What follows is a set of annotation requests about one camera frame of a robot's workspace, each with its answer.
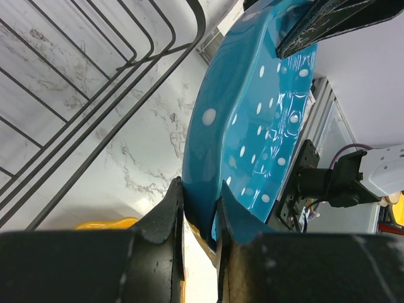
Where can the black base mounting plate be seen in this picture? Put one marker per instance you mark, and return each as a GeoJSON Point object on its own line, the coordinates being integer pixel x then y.
{"type": "Point", "coordinates": [291, 202]}

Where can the aluminium frame rail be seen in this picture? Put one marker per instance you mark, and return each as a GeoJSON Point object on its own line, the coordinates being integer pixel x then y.
{"type": "Point", "coordinates": [326, 126]}

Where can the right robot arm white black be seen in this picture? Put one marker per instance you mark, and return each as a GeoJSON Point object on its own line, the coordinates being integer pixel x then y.
{"type": "Point", "coordinates": [363, 176]}

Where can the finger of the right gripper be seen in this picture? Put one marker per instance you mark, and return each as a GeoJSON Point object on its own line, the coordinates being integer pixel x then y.
{"type": "Point", "coordinates": [327, 19]}

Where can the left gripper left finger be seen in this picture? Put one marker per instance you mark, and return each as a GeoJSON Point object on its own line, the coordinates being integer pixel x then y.
{"type": "Point", "coordinates": [142, 263]}

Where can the blue polka dot plate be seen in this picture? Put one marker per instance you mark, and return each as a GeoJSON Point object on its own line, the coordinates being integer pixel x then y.
{"type": "Point", "coordinates": [247, 117]}

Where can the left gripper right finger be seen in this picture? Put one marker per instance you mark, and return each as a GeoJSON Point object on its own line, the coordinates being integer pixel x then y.
{"type": "Point", "coordinates": [257, 264]}

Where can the black wire dish rack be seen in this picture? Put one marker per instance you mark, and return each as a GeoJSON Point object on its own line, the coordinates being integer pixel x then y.
{"type": "Point", "coordinates": [96, 97]}

